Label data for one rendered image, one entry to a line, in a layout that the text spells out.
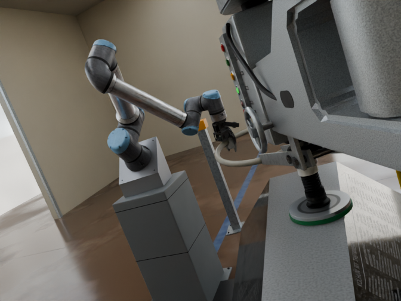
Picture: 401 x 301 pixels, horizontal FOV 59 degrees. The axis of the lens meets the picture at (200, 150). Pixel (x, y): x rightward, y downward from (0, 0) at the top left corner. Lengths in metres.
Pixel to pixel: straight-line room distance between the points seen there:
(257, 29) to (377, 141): 0.63
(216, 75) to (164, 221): 6.24
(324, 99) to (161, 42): 7.96
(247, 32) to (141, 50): 7.79
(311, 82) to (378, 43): 0.24
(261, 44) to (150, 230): 1.55
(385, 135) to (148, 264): 2.09
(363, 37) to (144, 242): 2.05
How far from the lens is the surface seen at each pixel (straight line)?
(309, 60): 0.76
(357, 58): 0.57
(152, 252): 2.42
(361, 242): 1.18
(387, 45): 0.54
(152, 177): 2.30
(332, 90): 0.77
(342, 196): 1.34
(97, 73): 1.78
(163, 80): 8.66
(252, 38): 1.11
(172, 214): 2.22
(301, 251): 1.13
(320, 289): 0.97
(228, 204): 3.30
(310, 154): 1.03
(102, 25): 9.34
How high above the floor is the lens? 1.37
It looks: 10 degrees down
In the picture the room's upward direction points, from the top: 20 degrees counter-clockwise
